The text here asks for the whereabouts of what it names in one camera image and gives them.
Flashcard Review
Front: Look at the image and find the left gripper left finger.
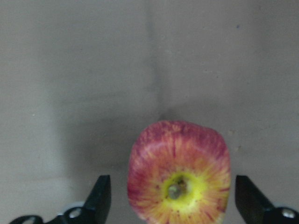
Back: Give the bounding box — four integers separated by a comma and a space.
9, 175, 112, 224

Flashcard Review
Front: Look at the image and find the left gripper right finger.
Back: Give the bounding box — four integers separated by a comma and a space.
235, 175, 299, 224

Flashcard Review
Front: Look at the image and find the yellow-red apple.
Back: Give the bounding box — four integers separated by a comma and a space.
127, 120, 231, 224

